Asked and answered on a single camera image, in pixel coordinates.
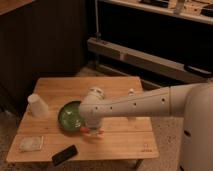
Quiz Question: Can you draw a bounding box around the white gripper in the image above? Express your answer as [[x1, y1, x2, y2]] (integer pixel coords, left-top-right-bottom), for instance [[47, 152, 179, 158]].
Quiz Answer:
[[85, 118, 104, 136]]

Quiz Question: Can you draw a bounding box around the orange pepper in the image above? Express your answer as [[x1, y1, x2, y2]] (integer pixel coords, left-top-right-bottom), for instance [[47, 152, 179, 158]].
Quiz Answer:
[[80, 127, 91, 134]]

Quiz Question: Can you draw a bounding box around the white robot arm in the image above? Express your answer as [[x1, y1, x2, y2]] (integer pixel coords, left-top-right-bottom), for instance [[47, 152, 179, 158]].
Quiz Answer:
[[79, 83, 213, 171]]

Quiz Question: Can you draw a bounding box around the white sponge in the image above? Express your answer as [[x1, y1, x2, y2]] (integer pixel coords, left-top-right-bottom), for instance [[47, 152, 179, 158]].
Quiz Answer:
[[19, 136, 43, 152]]

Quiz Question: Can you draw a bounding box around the green bowl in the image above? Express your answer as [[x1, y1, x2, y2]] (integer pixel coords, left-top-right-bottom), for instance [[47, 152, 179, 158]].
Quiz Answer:
[[58, 101, 84, 132]]

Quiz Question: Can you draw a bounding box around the black smartphone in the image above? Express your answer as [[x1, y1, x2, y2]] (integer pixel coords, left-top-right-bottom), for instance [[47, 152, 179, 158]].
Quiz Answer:
[[52, 145, 78, 166]]

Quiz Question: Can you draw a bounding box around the wooden folding table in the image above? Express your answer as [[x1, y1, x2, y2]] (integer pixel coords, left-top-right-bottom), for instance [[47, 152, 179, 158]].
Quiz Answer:
[[6, 77, 159, 162]]

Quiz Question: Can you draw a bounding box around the black flat device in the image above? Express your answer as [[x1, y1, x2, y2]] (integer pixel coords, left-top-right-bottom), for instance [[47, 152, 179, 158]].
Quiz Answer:
[[184, 65, 213, 78]]

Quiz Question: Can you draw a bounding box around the wooden shelf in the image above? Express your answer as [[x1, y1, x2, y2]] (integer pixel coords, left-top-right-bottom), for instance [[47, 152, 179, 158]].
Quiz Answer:
[[101, 0, 213, 25]]

